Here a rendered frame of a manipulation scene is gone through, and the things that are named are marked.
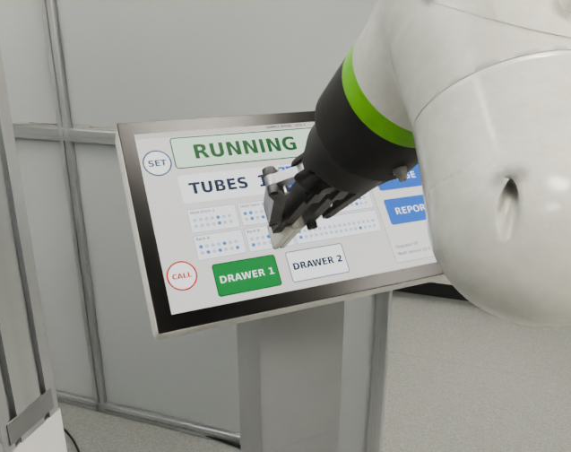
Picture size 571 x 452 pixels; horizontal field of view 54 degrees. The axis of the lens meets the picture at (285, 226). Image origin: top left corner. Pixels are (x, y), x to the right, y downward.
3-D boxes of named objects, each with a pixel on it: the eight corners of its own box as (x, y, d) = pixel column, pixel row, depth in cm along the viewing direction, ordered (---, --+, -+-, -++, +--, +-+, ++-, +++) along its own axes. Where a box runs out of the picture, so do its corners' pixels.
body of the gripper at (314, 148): (395, 90, 47) (350, 144, 55) (305, 94, 44) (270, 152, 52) (424, 169, 45) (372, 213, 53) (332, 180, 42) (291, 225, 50)
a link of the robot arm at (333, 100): (369, 165, 36) (480, 153, 39) (319, 17, 39) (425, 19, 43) (333, 203, 41) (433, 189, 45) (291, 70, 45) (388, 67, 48)
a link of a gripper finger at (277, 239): (298, 227, 59) (292, 228, 58) (279, 248, 65) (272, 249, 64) (291, 201, 59) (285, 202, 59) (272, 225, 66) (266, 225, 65)
